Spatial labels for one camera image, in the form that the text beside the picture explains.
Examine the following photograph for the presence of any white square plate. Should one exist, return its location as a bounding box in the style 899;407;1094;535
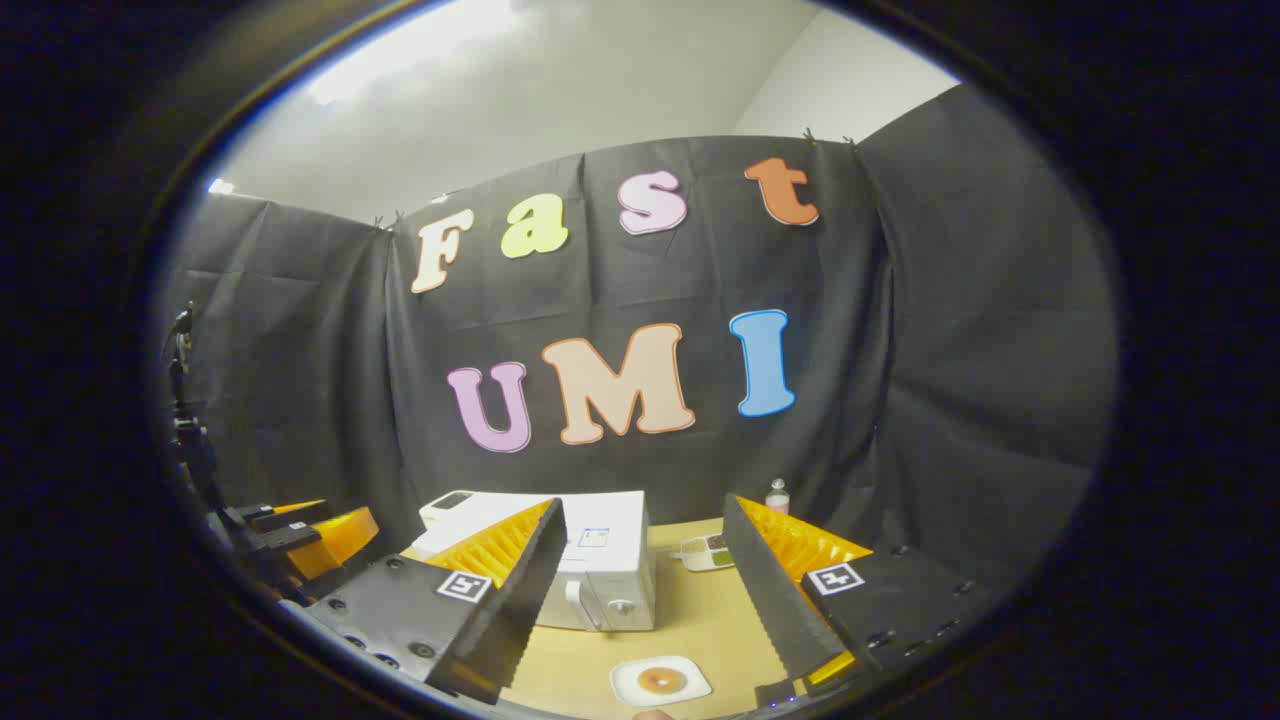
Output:
609;655;713;709

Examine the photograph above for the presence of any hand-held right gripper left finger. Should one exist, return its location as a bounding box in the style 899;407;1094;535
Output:
300;497;568;706

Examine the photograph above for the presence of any white toaster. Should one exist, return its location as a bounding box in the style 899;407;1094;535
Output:
418;489;481;531

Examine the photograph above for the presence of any white microwave oven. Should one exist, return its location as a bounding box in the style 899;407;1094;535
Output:
408;490;658;633

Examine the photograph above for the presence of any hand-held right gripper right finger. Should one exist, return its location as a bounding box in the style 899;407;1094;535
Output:
722;493;991;709

